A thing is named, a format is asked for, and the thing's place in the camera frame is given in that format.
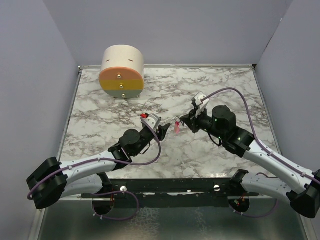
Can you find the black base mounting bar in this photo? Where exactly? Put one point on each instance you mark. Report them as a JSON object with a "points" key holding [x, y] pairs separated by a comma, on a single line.
{"points": [[181, 192]]}

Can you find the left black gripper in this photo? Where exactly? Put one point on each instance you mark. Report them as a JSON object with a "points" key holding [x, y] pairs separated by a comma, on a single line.
{"points": [[162, 131]]}

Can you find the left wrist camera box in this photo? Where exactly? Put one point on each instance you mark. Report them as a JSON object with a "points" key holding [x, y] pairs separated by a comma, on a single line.
{"points": [[151, 120]]}

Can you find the round pastel drawer cabinet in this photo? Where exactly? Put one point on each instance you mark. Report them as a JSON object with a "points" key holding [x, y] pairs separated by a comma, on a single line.
{"points": [[122, 72]]}

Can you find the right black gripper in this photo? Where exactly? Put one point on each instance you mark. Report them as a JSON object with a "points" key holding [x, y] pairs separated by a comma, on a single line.
{"points": [[191, 121]]}

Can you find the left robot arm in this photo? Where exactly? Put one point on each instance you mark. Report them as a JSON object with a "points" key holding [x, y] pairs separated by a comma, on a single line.
{"points": [[49, 181]]}

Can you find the pink keyring tag with ring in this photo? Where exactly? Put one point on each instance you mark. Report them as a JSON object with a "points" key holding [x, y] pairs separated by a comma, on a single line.
{"points": [[177, 125]]}

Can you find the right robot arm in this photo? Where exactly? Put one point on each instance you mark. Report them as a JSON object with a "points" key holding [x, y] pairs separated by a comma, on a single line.
{"points": [[294, 184]]}

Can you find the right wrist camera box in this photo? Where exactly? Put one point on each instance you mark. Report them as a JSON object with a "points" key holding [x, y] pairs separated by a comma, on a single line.
{"points": [[200, 103]]}

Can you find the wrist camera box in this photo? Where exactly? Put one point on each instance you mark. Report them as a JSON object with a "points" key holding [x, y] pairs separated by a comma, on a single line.
{"points": [[200, 103], [151, 120]]}

